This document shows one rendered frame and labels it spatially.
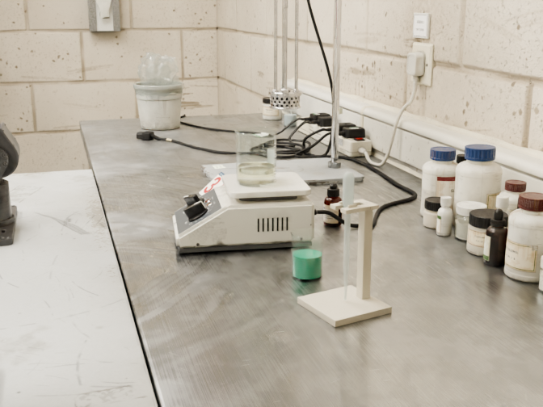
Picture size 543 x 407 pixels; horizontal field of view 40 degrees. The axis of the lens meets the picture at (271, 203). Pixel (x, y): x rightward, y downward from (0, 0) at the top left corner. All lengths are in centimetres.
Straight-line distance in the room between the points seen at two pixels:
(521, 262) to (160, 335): 47
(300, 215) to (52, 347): 42
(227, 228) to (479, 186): 40
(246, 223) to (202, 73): 252
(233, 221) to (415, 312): 31
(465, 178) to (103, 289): 58
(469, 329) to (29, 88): 285
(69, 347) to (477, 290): 50
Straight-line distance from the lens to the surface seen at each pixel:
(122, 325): 86
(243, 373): 75
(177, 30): 352
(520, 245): 100
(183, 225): 109
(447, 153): 125
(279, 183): 111
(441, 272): 103
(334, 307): 87
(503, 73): 138
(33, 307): 93
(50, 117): 350
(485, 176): 119
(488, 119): 141
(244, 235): 107
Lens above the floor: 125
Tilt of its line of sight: 15 degrees down
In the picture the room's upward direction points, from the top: straight up
